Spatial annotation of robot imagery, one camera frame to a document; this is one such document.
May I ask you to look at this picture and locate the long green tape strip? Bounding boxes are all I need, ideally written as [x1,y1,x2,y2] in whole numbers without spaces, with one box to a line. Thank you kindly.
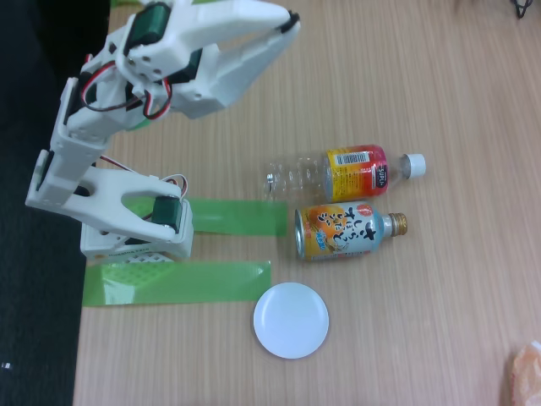
[83,261,272,308]

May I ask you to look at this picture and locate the green tape piece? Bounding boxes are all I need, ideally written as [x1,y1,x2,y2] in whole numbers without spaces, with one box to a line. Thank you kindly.
[185,0,234,12]

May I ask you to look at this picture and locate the clear plastic bottle orange label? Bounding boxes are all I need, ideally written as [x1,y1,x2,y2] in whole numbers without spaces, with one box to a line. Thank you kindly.
[264,143,427,204]

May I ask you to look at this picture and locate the orange drink bottle can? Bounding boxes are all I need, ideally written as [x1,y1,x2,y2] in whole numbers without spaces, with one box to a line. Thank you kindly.
[294,201,409,263]

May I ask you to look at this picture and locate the short green tape strip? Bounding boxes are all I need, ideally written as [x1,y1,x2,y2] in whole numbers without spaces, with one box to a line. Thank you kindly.
[122,197,288,237]

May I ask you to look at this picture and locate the black cable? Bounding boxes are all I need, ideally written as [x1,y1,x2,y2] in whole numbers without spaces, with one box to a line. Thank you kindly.
[509,0,536,20]

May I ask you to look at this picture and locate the orange plastic bag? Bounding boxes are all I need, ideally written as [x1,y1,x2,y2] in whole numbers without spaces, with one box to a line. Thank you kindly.
[502,340,541,406]

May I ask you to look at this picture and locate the small white round plate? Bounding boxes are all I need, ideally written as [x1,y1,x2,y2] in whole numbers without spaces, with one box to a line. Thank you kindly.
[253,282,331,360]

